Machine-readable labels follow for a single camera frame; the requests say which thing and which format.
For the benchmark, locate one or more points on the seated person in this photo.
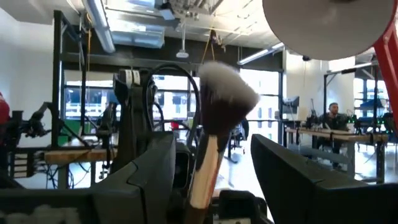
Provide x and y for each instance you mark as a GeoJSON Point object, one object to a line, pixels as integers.
{"type": "Point", "coordinates": [334, 121]}

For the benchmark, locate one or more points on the wooden desk grey legs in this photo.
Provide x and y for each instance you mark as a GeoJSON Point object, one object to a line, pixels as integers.
{"type": "Point", "coordinates": [342, 135]}

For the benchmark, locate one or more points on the silver ceiling duct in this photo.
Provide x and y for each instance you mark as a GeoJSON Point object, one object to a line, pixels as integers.
{"type": "Point", "coordinates": [99, 25]}

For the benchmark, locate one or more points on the black background robot arm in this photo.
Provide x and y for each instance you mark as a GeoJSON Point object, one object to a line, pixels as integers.
{"type": "Point", "coordinates": [37, 124]}

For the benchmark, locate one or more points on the large fluffy makeup brush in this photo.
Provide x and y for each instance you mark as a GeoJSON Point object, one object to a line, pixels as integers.
{"type": "Point", "coordinates": [224, 99]}

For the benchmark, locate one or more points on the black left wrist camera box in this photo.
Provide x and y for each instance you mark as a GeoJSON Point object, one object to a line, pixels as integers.
{"type": "Point", "coordinates": [183, 169]}

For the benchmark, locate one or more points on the wooden workbench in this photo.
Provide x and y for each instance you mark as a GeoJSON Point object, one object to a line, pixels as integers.
{"type": "Point", "coordinates": [77, 155]}

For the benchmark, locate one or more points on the ceiling light strip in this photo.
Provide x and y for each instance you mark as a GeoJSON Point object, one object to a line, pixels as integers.
{"type": "Point", "coordinates": [258, 54]}

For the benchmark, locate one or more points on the red desk lamp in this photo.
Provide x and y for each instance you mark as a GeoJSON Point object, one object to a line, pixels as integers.
{"type": "Point", "coordinates": [326, 28]}

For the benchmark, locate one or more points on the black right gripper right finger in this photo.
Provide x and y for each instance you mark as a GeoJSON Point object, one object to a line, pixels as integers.
{"type": "Point", "coordinates": [311, 202]}

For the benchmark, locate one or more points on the black metal rig frame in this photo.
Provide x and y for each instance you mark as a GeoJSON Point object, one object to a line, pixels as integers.
{"type": "Point", "coordinates": [56, 77]}

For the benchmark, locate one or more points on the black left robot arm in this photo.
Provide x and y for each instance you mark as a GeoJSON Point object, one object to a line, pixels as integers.
{"type": "Point", "coordinates": [133, 124]}

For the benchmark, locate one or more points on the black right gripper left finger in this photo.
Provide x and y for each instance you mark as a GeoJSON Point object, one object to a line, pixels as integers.
{"type": "Point", "coordinates": [146, 186]}

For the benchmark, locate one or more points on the dark wall monitor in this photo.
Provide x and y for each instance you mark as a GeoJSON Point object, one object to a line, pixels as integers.
{"type": "Point", "coordinates": [290, 105]}

